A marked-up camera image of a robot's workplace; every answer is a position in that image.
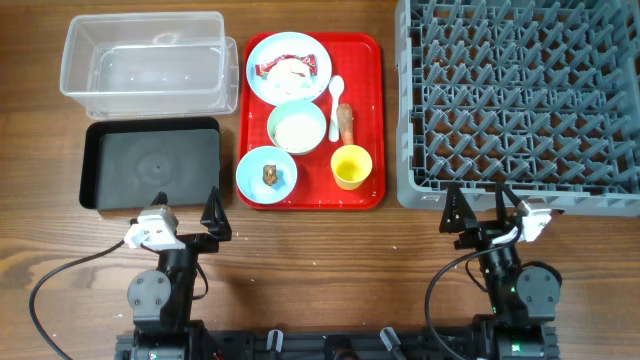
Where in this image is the small light blue bowl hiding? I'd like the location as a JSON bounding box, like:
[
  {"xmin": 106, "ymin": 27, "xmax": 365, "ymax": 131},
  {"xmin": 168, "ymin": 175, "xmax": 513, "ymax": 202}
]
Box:
[{"xmin": 236, "ymin": 146, "xmax": 298, "ymax": 205}]

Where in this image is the large light blue plate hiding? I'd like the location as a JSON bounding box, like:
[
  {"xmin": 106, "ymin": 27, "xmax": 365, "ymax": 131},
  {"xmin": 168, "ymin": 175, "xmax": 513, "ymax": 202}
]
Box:
[{"xmin": 245, "ymin": 32, "xmax": 333, "ymax": 106}]

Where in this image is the yellow cup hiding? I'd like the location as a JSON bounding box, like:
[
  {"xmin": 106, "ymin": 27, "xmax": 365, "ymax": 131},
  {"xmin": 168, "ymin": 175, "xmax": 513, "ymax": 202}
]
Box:
[{"xmin": 330, "ymin": 145, "xmax": 373, "ymax": 191}]

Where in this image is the black waste tray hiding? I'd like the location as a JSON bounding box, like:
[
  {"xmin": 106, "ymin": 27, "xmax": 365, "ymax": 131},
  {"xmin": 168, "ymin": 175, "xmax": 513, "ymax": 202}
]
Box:
[{"xmin": 79, "ymin": 117, "xmax": 221, "ymax": 210}]

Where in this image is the brown food scrap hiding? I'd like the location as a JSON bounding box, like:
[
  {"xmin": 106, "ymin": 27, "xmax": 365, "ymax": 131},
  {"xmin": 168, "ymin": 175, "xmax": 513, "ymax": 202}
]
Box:
[{"xmin": 262, "ymin": 165, "xmax": 278, "ymax": 186}]

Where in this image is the green bowl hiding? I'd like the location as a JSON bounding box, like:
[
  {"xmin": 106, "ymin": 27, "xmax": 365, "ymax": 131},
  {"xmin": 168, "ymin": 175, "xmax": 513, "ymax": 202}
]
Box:
[{"xmin": 267, "ymin": 100, "xmax": 327, "ymax": 155}]

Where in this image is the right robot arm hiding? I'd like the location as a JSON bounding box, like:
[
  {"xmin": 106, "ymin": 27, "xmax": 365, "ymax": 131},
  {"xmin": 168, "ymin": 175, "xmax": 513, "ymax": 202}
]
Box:
[{"xmin": 428, "ymin": 183, "xmax": 563, "ymax": 359}]

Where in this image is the red candy wrapper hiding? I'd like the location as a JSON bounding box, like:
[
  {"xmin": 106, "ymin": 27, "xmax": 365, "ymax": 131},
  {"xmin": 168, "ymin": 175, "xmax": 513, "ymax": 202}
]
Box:
[{"xmin": 255, "ymin": 54, "xmax": 317, "ymax": 77}]

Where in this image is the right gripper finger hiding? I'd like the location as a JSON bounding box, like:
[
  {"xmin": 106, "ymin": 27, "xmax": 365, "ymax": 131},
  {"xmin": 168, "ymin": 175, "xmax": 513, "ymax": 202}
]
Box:
[
  {"xmin": 493, "ymin": 181, "xmax": 522, "ymax": 226},
  {"xmin": 439, "ymin": 183, "xmax": 478, "ymax": 233}
]

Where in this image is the grey dishwasher rack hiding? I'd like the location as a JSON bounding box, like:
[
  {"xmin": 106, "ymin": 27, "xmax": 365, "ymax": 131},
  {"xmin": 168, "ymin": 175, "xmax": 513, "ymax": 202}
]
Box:
[{"xmin": 395, "ymin": 0, "xmax": 639, "ymax": 217}]

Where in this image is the clear plastic waste bin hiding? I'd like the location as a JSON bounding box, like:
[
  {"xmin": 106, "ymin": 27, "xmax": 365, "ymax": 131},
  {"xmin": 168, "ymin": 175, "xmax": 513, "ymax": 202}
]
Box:
[{"xmin": 59, "ymin": 11, "xmax": 240, "ymax": 120}]

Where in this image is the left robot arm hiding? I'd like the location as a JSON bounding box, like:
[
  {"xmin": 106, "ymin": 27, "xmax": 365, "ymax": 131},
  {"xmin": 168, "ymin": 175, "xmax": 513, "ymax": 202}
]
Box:
[{"xmin": 114, "ymin": 187, "xmax": 232, "ymax": 360}]

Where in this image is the white plastic spoon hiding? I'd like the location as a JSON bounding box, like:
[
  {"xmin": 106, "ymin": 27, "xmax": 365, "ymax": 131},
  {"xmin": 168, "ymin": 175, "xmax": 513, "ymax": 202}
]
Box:
[{"xmin": 328, "ymin": 75, "xmax": 345, "ymax": 142}]

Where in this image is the white rice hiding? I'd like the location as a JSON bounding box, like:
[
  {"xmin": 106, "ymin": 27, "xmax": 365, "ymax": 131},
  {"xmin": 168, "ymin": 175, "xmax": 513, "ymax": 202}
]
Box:
[{"xmin": 274, "ymin": 114, "xmax": 322, "ymax": 153}]

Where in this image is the red serving tray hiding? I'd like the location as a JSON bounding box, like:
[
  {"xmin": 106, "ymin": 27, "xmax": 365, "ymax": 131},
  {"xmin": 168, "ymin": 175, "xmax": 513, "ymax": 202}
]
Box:
[{"xmin": 236, "ymin": 32, "xmax": 386, "ymax": 210}]

